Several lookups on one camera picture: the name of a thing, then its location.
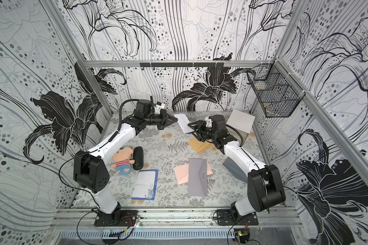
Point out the white blue-bordered letter paper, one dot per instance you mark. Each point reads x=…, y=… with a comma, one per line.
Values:
x=146, y=184

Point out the yellow kraft envelope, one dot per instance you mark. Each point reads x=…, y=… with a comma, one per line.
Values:
x=200, y=147

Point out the black wire mesh basket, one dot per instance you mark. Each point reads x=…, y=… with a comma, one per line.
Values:
x=275, y=95

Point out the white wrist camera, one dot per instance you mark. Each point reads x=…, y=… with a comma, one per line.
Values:
x=208, y=123
x=158, y=106

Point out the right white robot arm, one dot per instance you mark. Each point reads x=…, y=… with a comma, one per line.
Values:
x=264, y=184

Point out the black bar on rail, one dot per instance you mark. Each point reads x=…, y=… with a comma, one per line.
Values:
x=181, y=64

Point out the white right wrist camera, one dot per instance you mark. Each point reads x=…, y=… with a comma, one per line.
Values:
x=208, y=123

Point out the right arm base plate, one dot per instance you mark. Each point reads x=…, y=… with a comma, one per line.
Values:
x=225, y=217

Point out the pink plush doll toy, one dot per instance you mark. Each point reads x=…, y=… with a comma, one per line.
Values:
x=123, y=161

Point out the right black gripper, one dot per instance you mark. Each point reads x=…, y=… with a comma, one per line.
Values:
x=204, y=131

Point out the pink envelope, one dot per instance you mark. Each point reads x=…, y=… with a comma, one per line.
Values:
x=184, y=173

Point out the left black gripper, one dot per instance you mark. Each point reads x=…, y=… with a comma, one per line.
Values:
x=163, y=121

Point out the white mini drawer cabinet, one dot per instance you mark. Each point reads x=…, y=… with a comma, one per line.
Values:
x=243, y=123

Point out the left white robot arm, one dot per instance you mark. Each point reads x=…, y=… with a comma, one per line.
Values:
x=90, y=170

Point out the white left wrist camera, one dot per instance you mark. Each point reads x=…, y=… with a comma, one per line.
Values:
x=158, y=106

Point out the dark grey envelope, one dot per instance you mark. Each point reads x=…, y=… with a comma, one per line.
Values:
x=235, y=170

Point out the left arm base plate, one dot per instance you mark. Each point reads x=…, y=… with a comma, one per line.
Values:
x=120, y=218

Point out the lilac grey envelope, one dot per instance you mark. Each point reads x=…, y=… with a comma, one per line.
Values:
x=198, y=189

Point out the small electronics board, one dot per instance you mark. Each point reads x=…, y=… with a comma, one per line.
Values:
x=241, y=236

